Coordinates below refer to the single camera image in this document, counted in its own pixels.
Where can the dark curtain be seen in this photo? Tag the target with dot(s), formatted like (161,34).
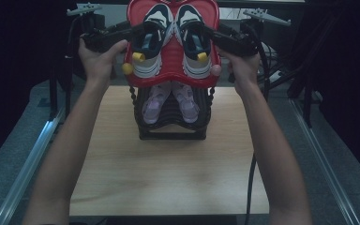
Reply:
(347,78)
(22,62)

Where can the purple sandal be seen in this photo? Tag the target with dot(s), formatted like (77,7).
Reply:
(153,106)
(187,104)

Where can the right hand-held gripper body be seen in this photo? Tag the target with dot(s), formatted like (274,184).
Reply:
(239,42)

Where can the person's left hand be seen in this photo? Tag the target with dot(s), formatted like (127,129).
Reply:
(98,64)

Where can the person's right hand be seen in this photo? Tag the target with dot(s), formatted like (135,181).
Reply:
(243,70)

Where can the navy and white sneaker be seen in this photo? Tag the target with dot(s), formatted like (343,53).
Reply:
(193,47)
(151,47)

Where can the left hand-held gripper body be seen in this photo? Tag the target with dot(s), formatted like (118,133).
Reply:
(97,36)

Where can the white power strip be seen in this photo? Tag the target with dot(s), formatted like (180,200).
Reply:
(275,76)

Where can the metal floor rail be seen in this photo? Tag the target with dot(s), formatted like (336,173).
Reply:
(323,162)
(28,168)

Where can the black metal stand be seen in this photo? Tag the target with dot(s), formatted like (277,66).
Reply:
(307,103)
(53,93)

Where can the red and black shoe rack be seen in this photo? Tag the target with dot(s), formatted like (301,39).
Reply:
(172,56)

